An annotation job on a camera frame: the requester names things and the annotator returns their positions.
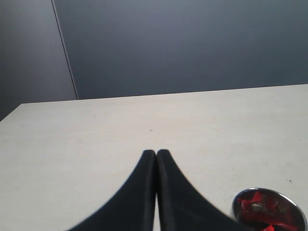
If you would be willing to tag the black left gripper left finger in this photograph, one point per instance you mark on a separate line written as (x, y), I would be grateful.
(132, 207)

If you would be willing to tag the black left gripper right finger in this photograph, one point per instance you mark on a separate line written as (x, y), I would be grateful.
(181, 206)

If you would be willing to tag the steel cup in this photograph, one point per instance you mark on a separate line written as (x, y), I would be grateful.
(296, 210)

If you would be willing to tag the red candies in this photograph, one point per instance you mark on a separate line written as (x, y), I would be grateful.
(265, 212)

